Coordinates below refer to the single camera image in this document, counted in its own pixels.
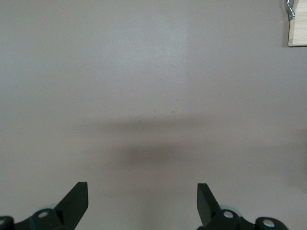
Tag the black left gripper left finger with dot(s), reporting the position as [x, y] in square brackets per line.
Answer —
[72, 208]

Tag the wooden cutting board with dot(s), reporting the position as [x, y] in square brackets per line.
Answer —
[299, 28]

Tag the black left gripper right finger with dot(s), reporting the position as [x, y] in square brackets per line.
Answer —
[208, 210]

